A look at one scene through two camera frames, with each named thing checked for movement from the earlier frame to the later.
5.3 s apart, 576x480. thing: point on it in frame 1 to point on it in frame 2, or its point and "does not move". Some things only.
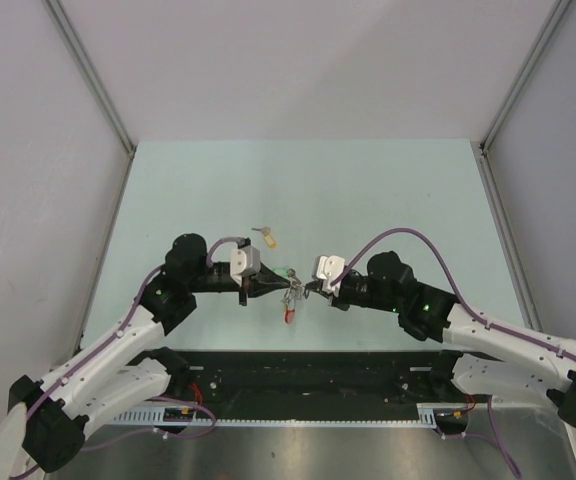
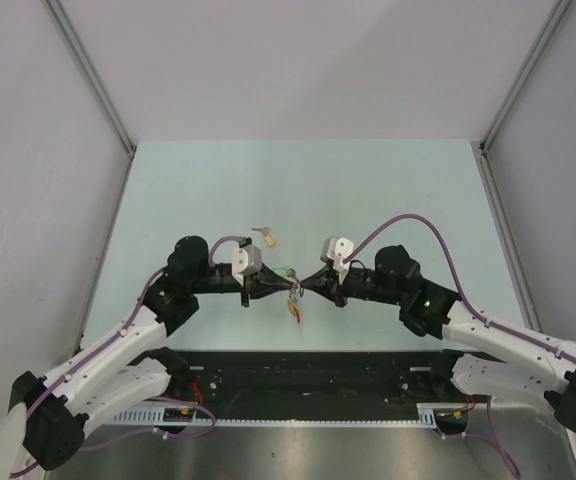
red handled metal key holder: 289,314 to 292,304
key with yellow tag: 267,236 does not move
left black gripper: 266,280 does not move
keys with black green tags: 288,272 does not move
